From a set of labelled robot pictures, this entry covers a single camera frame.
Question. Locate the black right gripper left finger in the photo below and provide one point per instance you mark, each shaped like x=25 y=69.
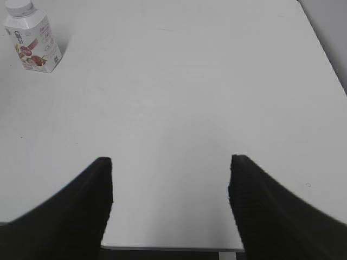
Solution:
x=69 y=225

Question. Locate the white ribbed bottle cap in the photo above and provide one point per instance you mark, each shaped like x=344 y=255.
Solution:
x=19 y=7

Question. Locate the white yogurt bottle strawberry label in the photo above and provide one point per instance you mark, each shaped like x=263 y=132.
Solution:
x=33 y=41

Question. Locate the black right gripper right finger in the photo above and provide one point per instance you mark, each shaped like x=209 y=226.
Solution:
x=273 y=223

